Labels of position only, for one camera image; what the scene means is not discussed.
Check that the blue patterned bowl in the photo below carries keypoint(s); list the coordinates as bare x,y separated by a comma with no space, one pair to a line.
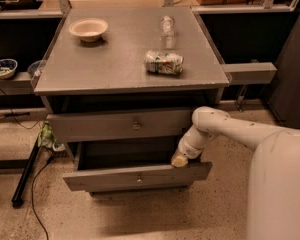
7,68

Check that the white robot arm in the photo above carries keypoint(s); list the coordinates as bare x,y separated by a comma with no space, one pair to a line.
273,199

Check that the grey drawer cabinet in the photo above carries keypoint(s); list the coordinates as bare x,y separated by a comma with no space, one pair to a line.
109,74

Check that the black pole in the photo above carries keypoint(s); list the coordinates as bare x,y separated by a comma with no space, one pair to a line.
17,200

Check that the grey drawer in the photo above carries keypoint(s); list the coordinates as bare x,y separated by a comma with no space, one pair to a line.
112,125
111,166

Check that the beige bowl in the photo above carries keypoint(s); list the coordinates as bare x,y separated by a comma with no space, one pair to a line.
89,29

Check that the clear plastic bottle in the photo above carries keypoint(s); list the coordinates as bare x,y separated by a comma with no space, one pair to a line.
167,27

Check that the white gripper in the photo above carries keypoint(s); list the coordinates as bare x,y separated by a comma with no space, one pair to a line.
191,151

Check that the clear glass bowl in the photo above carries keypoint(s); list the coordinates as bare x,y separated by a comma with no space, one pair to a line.
36,68

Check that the grey side shelf block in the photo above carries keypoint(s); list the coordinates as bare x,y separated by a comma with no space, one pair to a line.
250,73

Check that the grey top drawer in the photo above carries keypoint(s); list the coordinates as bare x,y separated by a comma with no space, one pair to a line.
112,125

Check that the grey left counter shelf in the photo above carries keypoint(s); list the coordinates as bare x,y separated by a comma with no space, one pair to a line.
19,84

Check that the crushed green white can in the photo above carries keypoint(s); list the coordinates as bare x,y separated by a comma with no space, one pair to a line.
163,62

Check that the green white bag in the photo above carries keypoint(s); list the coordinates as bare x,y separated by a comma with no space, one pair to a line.
48,140

